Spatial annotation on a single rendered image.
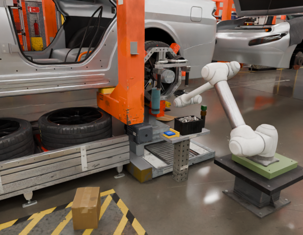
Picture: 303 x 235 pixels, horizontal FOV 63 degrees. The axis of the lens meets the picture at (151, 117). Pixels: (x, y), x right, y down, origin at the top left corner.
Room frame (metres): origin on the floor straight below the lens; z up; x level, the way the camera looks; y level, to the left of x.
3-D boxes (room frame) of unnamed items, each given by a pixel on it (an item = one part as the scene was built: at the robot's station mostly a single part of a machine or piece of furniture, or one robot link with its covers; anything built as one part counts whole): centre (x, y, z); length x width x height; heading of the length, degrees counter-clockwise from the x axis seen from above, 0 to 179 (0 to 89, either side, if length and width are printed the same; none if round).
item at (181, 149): (1.96, -0.27, 0.21); 0.10 x 0.10 x 0.42; 33
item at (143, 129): (2.37, 0.16, 0.26); 0.42 x 0.18 x 0.35; 33
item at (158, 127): (2.72, 0.01, 0.32); 0.40 x 0.30 x 0.28; 123
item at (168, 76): (2.51, -0.12, 0.85); 0.21 x 0.14 x 0.14; 33
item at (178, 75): (2.57, -0.08, 0.85); 0.54 x 0.07 x 0.54; 123
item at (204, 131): (1.98, -0.29, 0.44); 0.43 x 0.17 x 0.03; 123
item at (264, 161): (1.71, -0.87, 0.37); 0.22 x 0.18 x 0.06; 123
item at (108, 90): (2.45, 0.45, 0.71); 0.14 x 0.14 x 0.05; 33
